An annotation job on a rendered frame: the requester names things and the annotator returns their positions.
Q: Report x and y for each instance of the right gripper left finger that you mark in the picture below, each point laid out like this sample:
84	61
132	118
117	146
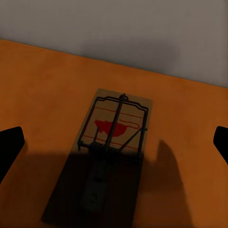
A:
11	142

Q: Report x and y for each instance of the cabinet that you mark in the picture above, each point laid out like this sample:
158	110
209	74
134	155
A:
184	178

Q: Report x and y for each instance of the mousetrap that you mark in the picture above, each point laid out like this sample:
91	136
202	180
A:
99	182

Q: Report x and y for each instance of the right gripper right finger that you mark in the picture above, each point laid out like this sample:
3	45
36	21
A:
221	141

